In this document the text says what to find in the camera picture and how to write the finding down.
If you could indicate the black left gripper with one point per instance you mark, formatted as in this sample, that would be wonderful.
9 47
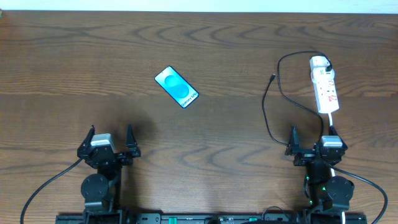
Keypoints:
109 156

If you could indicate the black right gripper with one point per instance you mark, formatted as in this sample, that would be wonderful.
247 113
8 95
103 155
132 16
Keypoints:
313 154

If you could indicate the blue screen smartphone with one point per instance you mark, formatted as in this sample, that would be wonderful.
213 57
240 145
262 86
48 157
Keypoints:
176 86

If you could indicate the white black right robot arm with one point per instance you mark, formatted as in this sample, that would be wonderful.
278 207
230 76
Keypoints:
329 194

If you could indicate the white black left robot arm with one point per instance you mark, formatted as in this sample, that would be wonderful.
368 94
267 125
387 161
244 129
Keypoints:
102 190

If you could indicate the white usb charger plug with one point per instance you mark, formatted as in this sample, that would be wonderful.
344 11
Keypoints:
320 74

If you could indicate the white power strip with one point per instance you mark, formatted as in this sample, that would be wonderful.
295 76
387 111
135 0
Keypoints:
325 92

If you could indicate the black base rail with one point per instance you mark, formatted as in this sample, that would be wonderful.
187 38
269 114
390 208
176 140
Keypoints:
156 218

